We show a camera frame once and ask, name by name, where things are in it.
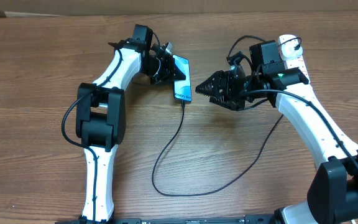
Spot Samsung Galaxy smartphone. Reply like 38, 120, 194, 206
173, 55, 192, 102

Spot white power strip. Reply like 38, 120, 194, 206
278, 34, 311, 85

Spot white charger plug adapter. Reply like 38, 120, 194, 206
278, 34, 303, 61

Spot brown cardboard backdrop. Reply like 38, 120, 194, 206
0, 0, 358, 17

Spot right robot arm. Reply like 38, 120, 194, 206
196, 35, 358, 223

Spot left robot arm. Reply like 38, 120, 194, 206
73, 24, 192, 223

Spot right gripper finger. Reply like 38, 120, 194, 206
195, 70, 226, 95
209, 95, 244, 111

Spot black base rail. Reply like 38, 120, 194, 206
54, 217, 282, 224

